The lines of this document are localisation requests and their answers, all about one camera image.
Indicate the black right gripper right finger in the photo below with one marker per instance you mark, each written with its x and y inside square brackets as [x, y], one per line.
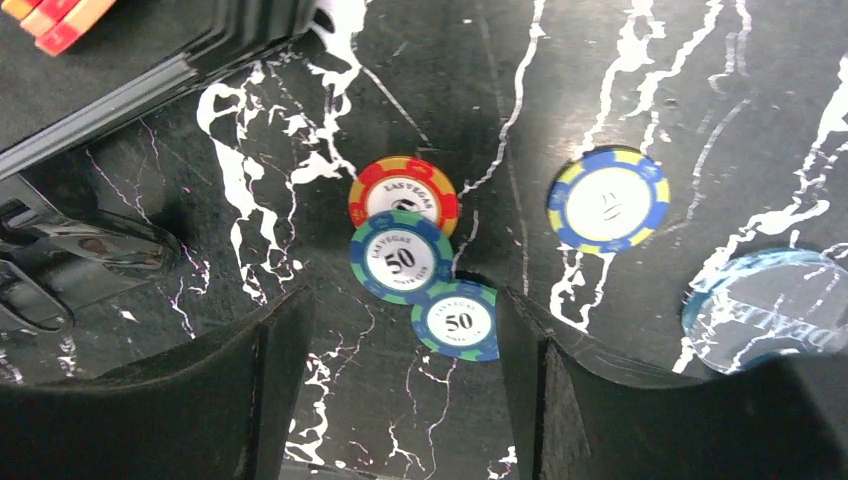
[580, 409]

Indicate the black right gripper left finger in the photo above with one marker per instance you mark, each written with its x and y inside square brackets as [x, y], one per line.
[217, 407]

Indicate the black poker set case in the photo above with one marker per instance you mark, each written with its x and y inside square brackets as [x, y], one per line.
[59, 250]

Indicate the clear acrylic dealer button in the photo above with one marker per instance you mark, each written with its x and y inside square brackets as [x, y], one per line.
[775, 302]

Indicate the green blue fifty chip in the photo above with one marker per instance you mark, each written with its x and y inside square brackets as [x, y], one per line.
[459, 321]
[401, 257]

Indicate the blue yellow poker chip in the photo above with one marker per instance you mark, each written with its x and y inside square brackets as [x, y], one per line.
[608, 201]

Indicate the red yellow poker chip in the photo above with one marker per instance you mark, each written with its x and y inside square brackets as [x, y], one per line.
[404, 183]

